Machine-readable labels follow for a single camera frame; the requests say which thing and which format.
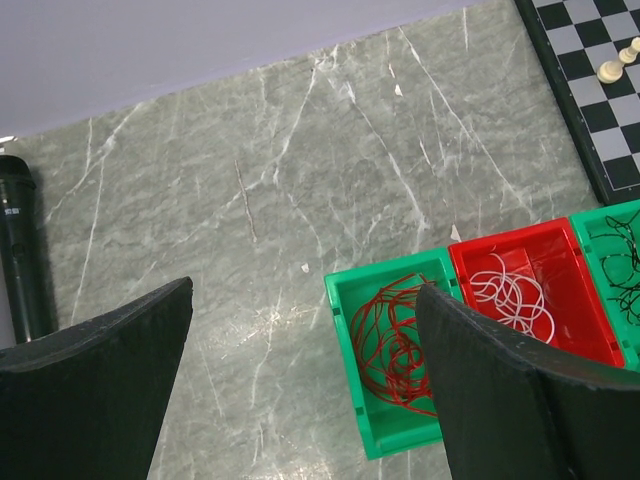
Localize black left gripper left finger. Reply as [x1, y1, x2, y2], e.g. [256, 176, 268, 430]
[1, 277, 193, 479]

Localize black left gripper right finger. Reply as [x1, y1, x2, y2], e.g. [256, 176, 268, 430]
[415, 284, 639, 479]

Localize white cable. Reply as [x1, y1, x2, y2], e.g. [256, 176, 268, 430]
[467, 252, 556, 345]

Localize red cable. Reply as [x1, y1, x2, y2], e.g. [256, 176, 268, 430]
[348, 272, 439, 419]

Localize black marker orange cap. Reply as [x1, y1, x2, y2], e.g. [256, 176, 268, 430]
[1, 154, 53, 343]

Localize red plastic bin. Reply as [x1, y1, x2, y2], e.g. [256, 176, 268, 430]
[448, 218, 625, 368]

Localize left green plastic bin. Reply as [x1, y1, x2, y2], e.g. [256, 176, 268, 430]
[324, 247, 462, 460]

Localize green plastic bin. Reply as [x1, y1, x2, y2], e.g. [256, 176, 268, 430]
[569, 200, 639, 371]
[324, 247, 462, 460]

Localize right green plastic bin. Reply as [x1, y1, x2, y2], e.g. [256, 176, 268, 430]
[569, 200, 639, 371]

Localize left cream chess piece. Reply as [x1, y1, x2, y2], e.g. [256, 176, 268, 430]
[596, 37, 640, 84]

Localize black and white chessboard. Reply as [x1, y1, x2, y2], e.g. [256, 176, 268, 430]
[516, 0, 639, 205]

